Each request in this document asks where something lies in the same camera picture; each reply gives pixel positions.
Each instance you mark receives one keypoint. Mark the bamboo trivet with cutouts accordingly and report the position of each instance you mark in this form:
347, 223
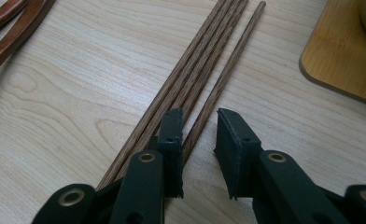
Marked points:
336, 56

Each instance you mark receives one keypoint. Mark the reddish brown wooden spoon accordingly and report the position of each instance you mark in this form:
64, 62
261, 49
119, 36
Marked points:
3, 14
22, 34

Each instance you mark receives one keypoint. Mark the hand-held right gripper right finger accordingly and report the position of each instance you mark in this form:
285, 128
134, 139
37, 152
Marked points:
240, 155

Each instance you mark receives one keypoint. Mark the bundle of brown wooden chopsticks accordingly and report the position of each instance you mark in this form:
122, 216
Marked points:
199, 62

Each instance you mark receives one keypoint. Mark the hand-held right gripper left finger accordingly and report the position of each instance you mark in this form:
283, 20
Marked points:
173, 149

